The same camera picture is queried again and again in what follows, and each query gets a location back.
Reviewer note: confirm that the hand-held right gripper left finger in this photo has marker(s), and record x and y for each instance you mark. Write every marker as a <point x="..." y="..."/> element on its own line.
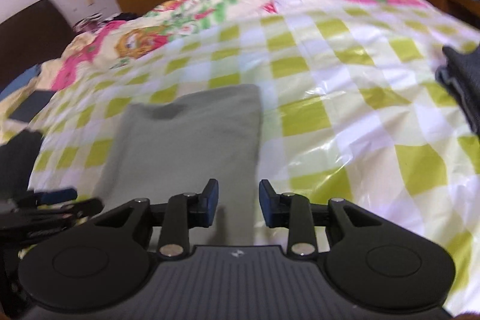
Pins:
<point x="210" y="202"/>

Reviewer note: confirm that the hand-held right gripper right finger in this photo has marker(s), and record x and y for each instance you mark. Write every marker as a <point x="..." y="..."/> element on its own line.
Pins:
<point x="267" y="203"/>

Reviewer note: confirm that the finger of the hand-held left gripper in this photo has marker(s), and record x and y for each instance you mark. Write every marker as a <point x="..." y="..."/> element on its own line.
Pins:
<point x="84" y="206"/>
<point x="56" y="195"/>

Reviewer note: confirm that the grey pants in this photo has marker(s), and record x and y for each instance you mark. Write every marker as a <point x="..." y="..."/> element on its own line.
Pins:
<point x="187" y="140"/>

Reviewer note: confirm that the black cloth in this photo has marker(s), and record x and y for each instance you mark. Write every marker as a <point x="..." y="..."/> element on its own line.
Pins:
<point x="18" y="158"/>

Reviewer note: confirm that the green checkered plastic sheet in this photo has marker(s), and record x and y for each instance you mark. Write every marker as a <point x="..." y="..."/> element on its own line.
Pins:
<point x="337" y="98"/>

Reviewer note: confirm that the dark brown headboard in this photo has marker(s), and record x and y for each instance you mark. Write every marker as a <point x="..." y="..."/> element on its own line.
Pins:
<point x="33" y="35"/>

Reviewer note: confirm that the striped bag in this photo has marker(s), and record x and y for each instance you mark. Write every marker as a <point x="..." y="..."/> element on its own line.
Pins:
<point x="90" y="24"/>

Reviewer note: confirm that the cartoon printed quilt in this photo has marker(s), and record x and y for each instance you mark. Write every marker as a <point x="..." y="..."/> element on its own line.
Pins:
<point x="187" y="12"/>

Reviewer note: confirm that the dark grey folded clothes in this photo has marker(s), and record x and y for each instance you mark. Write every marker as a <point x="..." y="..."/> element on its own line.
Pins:
<point x="465" y="80"/>

